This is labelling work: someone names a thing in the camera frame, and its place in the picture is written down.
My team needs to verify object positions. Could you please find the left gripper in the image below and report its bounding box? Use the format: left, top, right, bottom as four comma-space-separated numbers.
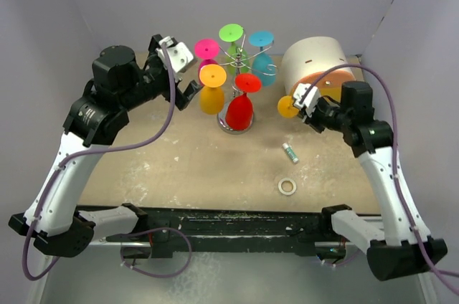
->
119, 37, 202, 112

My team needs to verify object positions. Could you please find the orange wine glass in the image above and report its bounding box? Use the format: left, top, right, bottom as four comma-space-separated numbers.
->
277, 95, 299, 118
199, 64, 227, 115

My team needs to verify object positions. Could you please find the pink plastic wine glass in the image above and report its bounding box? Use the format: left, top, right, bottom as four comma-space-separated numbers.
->
194, 39, 219, 72

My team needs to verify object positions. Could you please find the red plastic wine glass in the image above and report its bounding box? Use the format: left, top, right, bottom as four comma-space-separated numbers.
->
225, 72, 262, 131

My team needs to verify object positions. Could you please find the green plastic wine glass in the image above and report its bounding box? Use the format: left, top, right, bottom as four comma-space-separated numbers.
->
219, 24, 249, 75

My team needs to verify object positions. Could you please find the blue plastic wine glass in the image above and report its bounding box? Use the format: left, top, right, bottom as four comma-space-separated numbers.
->
249, 30, 277, 87

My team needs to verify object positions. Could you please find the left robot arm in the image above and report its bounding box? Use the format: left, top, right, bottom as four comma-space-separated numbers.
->
9, 35, 200, 257

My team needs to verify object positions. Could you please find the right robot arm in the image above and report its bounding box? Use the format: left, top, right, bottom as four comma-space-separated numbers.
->
294, 81, 448, 281

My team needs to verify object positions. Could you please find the chrome wine glass rack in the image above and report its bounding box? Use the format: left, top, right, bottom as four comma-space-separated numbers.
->
217, 24, 278, 134

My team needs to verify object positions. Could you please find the white green glue stick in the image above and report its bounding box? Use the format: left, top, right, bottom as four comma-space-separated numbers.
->
282, 143, 299, 164

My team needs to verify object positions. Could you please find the white round drawer box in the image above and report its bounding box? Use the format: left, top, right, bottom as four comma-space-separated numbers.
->
280, 37, 356, 101

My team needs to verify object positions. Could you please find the white tape roll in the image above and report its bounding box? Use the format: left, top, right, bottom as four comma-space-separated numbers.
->
278, 178, 297, 196

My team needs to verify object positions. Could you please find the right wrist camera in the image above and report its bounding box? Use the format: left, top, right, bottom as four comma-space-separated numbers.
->
292, 83, 321, 118

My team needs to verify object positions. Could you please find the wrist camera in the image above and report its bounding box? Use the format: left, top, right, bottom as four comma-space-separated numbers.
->
156, 36, 197, 73
292, 83, 321, 118

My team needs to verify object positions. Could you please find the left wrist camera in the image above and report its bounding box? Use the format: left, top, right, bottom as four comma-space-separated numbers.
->
156, 36, 197, 73

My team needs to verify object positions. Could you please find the black base frame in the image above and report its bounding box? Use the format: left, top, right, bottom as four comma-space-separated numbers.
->
96, 207, 357, 259

